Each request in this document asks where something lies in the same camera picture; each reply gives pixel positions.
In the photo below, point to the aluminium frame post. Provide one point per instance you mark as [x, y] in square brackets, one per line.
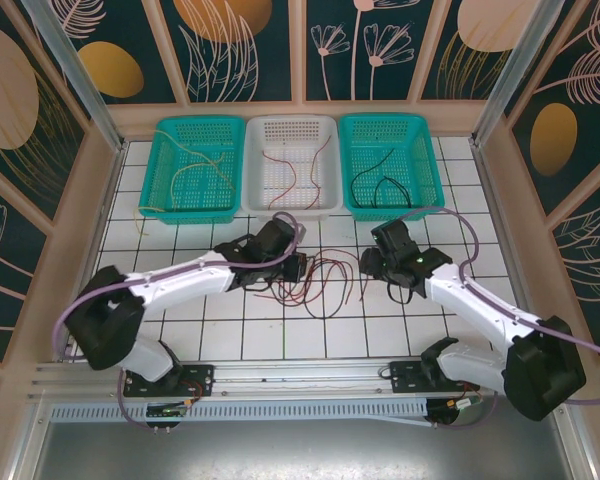
[85, 90]
[515, 75]

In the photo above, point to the aluminium table side rail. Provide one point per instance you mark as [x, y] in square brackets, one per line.
[105, 200]
[490, 200]

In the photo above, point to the grey metal sheet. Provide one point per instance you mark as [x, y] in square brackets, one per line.
[300, 450]

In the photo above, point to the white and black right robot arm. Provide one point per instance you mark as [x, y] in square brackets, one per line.
[480, 305]

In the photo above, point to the small green circuit board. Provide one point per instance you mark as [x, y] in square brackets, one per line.
[165, 411]
[465, 404]

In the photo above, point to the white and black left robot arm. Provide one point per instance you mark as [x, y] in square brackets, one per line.
[180, 280]

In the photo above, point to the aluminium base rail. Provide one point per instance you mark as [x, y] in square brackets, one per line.
[300, 375]

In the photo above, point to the white plastic basket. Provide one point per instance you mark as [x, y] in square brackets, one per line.
[290, 212]

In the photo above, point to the teal plastic basket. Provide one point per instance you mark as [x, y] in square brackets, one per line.
[430, 165]
[155, 165]

